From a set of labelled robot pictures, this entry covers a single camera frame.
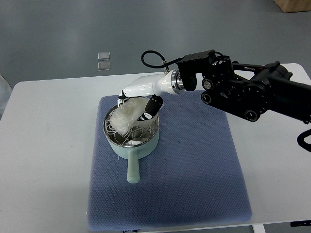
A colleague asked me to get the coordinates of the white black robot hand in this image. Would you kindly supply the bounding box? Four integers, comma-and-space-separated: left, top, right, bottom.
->
117, 70, 182, 121

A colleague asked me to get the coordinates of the white vermicelli nest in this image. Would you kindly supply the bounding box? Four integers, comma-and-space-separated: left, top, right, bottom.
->
104, 97, 158, 143

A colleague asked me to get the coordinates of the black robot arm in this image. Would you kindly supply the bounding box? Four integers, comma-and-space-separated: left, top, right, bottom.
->
173, 50, 311, 124

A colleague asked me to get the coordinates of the wire steaming rack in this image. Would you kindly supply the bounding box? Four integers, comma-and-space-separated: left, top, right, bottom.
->
111, 126, 154, 147

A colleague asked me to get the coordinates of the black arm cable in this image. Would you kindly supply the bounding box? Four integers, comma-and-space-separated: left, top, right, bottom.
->
141, 50, 182, 73

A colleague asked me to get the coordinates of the blue textured mat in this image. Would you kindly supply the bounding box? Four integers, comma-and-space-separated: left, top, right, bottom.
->
87, 91, 252, 231

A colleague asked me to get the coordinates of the upper clear floor tile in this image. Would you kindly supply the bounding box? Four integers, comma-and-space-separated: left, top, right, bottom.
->
98, 51, 110, 61

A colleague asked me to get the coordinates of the brown cardboard box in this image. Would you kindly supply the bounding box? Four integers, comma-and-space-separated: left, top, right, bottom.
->
274, 0, 311, 13

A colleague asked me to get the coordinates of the mint green steel pot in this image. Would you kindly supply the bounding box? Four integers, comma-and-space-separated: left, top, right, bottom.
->
103, 105, 159, 183

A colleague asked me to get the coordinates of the lower clear floor tile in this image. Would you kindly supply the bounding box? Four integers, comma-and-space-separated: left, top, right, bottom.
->
98, 61, 110, 71

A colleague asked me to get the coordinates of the clear floor tile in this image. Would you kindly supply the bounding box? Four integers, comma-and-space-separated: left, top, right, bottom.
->
98, 61, 110, 71
98, 51, 110, 61

